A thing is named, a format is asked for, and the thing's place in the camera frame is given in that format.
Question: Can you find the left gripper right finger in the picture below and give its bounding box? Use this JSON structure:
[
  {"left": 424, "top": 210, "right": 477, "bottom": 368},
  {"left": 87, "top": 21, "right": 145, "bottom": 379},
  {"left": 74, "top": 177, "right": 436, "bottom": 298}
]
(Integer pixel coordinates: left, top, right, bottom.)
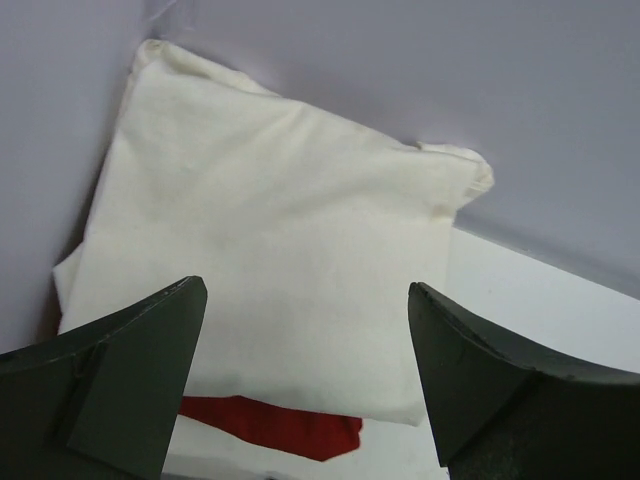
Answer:
[{"left": 408, "top": 283, "right": 639, "bottom": 479}]

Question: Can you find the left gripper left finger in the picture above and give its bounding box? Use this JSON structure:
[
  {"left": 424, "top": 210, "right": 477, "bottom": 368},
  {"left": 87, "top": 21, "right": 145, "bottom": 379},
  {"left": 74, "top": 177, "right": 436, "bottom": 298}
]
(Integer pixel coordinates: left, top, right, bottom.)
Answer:
[{"left": 1, "top": 276, "right": 207, "bottom": 479}]

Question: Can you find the cream white t shirt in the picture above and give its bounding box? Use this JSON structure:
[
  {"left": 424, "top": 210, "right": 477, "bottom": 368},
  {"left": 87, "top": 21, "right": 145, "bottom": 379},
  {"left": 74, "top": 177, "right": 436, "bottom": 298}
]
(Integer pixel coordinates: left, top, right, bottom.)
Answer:
[{"left": 54, "top": 40, "right": 494, "bottom": 425}]

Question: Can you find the folded red t shirt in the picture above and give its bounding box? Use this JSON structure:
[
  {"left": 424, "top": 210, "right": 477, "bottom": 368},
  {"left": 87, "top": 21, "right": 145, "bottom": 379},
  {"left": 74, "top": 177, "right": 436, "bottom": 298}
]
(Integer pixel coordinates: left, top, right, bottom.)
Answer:
[{"left": 179, "top": 396, "right": 363, "bottom": 462}]

